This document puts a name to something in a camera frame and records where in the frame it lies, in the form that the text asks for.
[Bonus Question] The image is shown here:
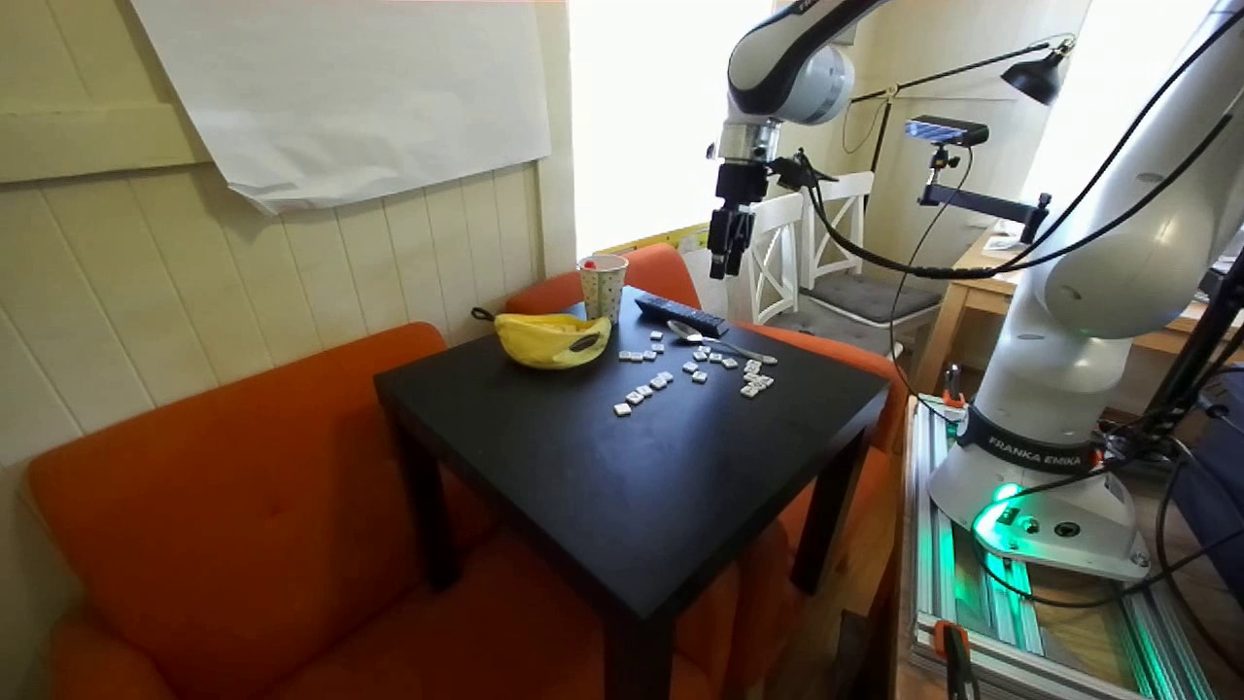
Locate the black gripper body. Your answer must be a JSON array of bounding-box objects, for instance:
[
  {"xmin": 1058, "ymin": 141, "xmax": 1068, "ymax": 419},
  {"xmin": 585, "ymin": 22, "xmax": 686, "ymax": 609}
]
[{"xmin": 706, "ymin": 159, "xmax": 765, "ymax": 254}]

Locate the black remote control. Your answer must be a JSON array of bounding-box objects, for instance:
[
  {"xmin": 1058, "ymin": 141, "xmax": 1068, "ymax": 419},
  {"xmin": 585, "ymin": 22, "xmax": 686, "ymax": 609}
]
[{"xmin": 634, "ymin": 297, "xmax": 731, "ymax": 337}]

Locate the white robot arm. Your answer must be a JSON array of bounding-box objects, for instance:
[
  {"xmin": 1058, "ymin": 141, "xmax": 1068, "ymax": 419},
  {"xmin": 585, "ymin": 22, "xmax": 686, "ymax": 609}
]
[{"xmin": 706, "ymin": 0, "xmax": 1244, "ymax": 583}]

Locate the white wooden chair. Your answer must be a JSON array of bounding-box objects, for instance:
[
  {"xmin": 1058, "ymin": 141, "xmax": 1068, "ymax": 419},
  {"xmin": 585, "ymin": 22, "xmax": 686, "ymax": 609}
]
[{"xmin": 726, "ymin": 170, "xmax": 874, "ymax": 322}]

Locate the patterned paper cup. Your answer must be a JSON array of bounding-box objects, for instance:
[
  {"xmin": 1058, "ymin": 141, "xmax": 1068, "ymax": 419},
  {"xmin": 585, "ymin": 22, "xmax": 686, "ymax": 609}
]
[{"xmin": 579, "ymin": 255, "xmax": 630, "ymax": 320}]

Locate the yellow banana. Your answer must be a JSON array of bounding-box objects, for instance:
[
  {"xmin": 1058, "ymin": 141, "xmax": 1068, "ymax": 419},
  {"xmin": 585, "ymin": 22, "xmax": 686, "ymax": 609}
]
[{"xmin": 473, "ymin": 306, "xmax": 616, "ymax": 371}]

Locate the black side table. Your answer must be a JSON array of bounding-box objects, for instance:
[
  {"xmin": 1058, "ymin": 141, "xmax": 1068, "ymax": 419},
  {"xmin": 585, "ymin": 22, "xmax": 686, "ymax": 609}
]
[{"xmin": 376, "ymin": 315, "xmax": 885, "ymax": 700}]

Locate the black desk lamp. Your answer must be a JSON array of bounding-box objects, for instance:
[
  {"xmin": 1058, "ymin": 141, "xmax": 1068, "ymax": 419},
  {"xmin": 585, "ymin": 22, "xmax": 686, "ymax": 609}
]
[{"xmin": 858, "ymin": 35, "xmax": 1074, "ymax": 106}]

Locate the white paper sheet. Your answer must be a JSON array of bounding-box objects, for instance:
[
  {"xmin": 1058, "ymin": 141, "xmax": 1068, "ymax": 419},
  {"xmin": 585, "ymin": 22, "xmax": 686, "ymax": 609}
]
[{"xmin": 132, "ymin": 0, "xmax": 548, "ymax": 215}]

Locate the orange fabric sofa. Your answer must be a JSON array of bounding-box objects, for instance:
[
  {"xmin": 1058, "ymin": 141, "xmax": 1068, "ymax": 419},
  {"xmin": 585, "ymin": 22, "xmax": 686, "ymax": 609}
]
[{"xmin": 29, "ymin": 245, "xmax": 916, "ymax": 700}]

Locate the camera on stand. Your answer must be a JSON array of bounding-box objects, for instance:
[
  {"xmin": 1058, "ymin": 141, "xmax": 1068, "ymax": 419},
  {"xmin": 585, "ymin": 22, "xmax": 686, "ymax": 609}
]
[{"xmin": 906, "ymin": 117, "xmax": 1051, "ymax": 242}]

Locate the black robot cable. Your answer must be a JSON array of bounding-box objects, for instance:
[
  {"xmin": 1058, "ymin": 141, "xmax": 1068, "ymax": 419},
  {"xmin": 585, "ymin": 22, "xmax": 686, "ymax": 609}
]
[{"xmin": 773, "ymin": 3, "xmax": 1244, "ymax": 283}]

